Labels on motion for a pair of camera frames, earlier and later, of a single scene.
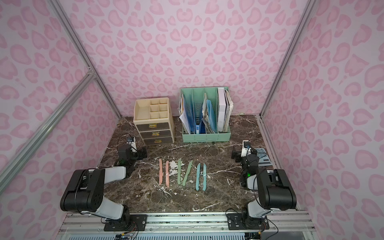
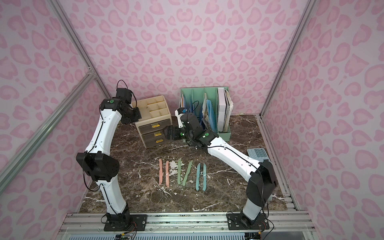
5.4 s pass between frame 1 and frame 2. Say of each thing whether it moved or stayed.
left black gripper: moved
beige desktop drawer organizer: stayed
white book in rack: stayed
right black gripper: moved
